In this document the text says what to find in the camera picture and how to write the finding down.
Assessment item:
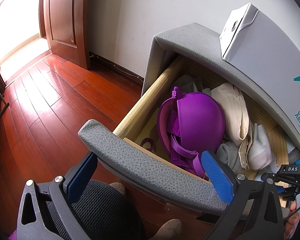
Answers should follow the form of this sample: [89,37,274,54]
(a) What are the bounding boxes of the grey folded garment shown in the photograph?
[216,140,245,174]

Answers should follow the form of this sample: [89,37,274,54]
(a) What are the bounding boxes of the foot grey sock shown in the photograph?
[109,182,126,196]
[150,219,183,240]

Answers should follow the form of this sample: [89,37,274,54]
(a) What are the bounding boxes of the white XINCCI shoe box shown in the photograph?
[219,3,300,133]

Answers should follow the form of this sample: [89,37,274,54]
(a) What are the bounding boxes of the grey front wooden drawer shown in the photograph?
[78,56,300,215]

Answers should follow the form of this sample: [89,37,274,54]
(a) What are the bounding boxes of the right foot grey sock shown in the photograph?
[150,219,183,240]

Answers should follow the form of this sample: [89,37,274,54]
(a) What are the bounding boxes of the grey nightstand cabinet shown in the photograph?
[141,23,300,152]

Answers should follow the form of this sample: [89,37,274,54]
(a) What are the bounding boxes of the grey honeycomb pattern underwear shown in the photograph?
[248,123,273,171]

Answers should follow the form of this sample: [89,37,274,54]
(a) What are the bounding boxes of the person's right hand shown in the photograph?
[283,201,299,239]

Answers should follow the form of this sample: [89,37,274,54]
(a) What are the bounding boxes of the beige bra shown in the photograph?
[211,82,253,170]

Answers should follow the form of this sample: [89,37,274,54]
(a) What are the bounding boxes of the left foot grey sock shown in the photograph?
[109,182,126,196]

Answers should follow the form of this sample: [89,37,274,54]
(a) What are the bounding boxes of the purple padded bra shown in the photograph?
[140,86,227,181]

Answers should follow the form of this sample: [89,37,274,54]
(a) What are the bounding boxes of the brown wooden door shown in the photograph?
[43,0,90,69]

